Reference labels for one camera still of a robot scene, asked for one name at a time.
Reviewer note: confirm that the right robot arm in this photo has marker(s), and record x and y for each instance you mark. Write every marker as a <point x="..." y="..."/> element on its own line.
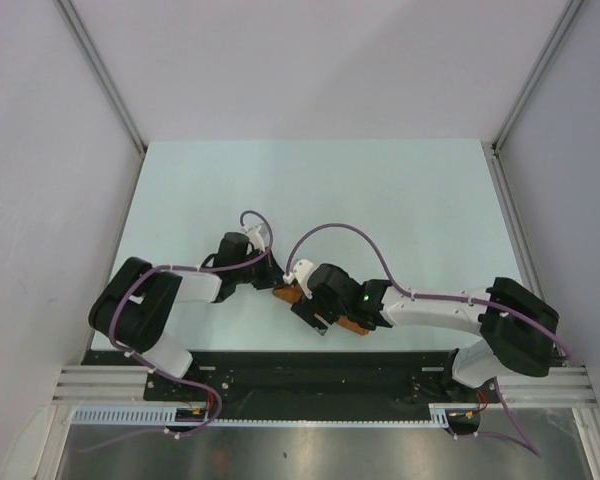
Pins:
<point x="515" y="329"/>

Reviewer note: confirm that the aluminium frame rail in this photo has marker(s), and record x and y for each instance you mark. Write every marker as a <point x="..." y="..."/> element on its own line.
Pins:
<point x="100" y="385"/>

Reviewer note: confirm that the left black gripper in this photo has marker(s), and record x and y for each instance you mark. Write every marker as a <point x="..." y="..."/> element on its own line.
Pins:
<point x="272" y="275"/>

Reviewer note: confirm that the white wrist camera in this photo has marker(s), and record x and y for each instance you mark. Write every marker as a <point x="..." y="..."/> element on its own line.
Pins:
<point x="258" y="236"/>
<point x="300" y="274"/>

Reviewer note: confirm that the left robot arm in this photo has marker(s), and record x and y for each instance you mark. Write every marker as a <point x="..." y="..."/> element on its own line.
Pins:
<point x="134" y="307"/>

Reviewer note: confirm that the orange cloth napkin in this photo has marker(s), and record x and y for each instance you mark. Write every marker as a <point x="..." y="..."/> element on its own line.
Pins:
<point x="290" y="295"/>

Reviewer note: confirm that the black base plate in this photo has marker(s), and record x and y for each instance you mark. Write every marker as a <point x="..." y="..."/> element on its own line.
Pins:
<point x="315" y="387"/>

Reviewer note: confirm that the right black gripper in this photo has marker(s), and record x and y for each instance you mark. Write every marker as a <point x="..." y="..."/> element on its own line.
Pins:
<point x="307" y="309"/>

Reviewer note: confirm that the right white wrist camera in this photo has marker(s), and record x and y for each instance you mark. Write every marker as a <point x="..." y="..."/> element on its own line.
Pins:
<point x="300" y="274"/>

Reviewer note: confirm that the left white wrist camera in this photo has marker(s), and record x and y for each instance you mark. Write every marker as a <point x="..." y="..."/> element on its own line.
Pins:
<point x="258" y="236"/>

